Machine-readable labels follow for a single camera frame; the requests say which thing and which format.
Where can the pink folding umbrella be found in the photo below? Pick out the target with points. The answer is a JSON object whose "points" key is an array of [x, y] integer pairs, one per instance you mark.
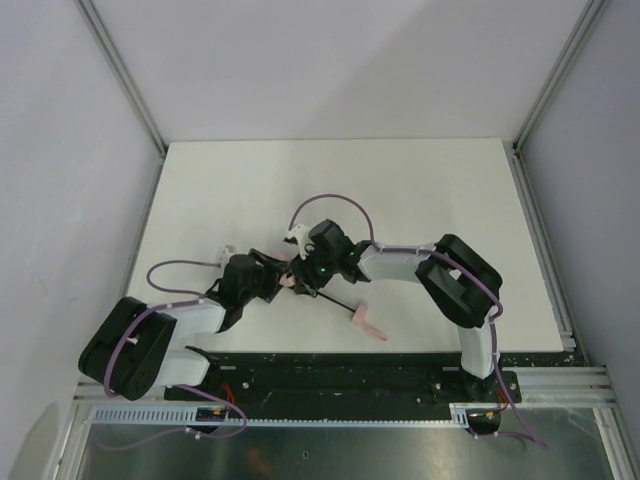
{"points": [[358, 315]]}

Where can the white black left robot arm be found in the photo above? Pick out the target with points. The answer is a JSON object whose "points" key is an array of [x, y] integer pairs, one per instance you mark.
{"points": [[139, 347]]}

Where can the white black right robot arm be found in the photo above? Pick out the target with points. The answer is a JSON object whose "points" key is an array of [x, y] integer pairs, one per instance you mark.
{"points": [[463, 286]]}

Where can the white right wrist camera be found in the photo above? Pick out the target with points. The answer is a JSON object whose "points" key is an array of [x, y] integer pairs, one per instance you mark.
{"points": [[299, 235]]}

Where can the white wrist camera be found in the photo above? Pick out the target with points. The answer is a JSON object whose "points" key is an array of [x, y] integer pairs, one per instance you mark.
{"points": [[299, 235], [227, 253]]}

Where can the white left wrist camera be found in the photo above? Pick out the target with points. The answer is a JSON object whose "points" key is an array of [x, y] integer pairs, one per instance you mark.
{"points": [[227, 253]]}

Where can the aluminium corner post left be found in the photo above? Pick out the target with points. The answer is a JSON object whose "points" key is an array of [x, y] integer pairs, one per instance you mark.
{"points": [[114, 59]]}

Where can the aluminium corner post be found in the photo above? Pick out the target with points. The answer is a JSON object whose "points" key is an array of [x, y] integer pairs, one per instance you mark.
{"points": [[582, 30], [114, 59]]}

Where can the aluminium corner post right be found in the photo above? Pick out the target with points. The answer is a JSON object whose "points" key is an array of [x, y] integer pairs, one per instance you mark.
{"points": [[582, 30]]}

